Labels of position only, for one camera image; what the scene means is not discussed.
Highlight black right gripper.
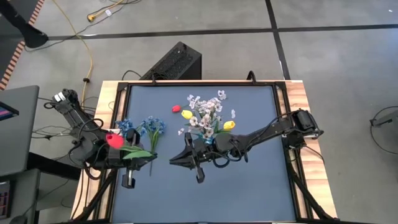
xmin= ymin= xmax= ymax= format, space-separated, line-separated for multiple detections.
xmin=169 ymin=131 xmax=218 ymax=184

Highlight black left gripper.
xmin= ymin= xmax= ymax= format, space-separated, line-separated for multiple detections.
xmin=105 ymin=128 xmax=158 ymax=190

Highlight blue artificial flower bunch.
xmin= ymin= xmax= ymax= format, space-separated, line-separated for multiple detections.
xmin=115 ymin=118 xmax=134 ymax=138
xmin=139 ymin=115 xmax=167 ymax=177

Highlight white artificial flower bunch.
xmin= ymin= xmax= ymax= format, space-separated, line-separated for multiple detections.
xmin=177 ymin=90 xmax=237 ymax=144

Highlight blue-grey table mat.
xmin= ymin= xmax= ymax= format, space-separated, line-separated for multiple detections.
xmin=111 ymin=85 xmax=297 ymax=223

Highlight black computer tower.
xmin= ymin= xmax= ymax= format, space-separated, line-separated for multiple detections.
xmin=139 ymin=41 xmax=203 ymax=81

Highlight black arched clamp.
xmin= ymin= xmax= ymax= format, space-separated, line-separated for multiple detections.
xmin=246 ymin=70 xmax=258 ymax=85

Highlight grey cart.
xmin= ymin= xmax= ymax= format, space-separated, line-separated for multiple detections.
xmin=0 ymin=85 xmax=40 ymax=179

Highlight black computer mouse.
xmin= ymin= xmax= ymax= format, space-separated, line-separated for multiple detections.
xmin=8 ymin=215 xmax=29 ymax=224

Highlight tablet screen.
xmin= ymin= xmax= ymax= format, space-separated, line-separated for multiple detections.
xmin=0 ymin=101 xmax=20 ymax=122

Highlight walking person legs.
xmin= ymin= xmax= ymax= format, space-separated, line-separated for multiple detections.
xmin=0 ymin=0 xmax=50 ymax=49

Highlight grey stand base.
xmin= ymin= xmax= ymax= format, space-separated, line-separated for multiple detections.
xmin=369 ymin=109 xmax=398 ymax=128

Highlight black metal table frame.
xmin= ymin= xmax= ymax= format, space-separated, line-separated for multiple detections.
xmin=73 ymin=80 xmax=336 ymax=224

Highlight yellow floor cable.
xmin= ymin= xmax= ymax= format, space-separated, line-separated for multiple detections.
xmin=50 ymin=0 xmax=95 ymax=106

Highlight yellow extension cord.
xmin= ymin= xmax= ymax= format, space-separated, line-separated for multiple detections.
xmin=86 ymin=0 xmax=125 ymax=22

